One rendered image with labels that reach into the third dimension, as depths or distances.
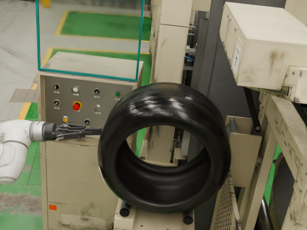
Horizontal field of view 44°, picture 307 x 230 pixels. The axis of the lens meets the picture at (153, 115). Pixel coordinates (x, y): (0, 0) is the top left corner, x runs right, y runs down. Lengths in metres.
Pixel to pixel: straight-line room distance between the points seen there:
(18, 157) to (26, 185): 1.79
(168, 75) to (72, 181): 1.02
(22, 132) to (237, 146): 0.98
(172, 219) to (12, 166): 0.77
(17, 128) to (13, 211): 1.55
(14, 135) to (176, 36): 0.81
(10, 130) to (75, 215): 1.08
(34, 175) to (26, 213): 0.49
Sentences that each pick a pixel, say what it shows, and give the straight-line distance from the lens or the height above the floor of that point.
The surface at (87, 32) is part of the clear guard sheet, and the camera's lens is 2.07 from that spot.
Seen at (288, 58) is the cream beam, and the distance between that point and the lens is 1.15.
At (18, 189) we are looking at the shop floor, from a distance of 3.39.
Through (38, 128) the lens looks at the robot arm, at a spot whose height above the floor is 1.23.
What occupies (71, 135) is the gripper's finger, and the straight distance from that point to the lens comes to 1.63.
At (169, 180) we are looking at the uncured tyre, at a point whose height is 0.93.
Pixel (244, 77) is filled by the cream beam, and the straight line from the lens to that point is 1.15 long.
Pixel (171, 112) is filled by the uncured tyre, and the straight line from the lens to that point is 1.45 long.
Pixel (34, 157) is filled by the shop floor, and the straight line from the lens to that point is 3.77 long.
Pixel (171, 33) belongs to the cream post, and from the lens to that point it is 1.73.
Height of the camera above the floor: 2.03
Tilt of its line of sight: 26 degrees down
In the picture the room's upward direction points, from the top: 6 degrees clockwise
